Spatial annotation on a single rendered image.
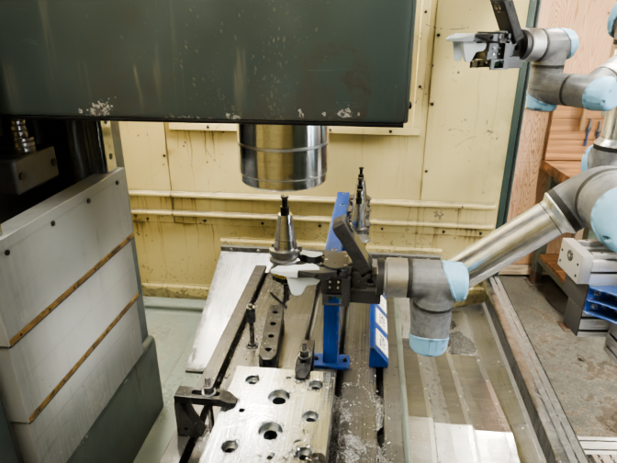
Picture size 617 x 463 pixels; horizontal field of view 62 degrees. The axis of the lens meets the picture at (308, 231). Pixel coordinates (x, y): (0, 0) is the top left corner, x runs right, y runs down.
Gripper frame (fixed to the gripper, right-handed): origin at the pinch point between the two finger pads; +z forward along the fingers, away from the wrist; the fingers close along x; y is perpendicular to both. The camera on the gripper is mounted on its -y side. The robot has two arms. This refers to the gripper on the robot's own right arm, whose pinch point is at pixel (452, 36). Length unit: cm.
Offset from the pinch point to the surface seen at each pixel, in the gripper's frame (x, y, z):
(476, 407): -12, 97, -12
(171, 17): -19, -3, 64
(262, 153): -20, 17, 51
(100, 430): 8, 87, 85
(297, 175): -23, 21, 46
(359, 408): -16, 80, 28
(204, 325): 64, 100, 48
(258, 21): -25, -3, 53
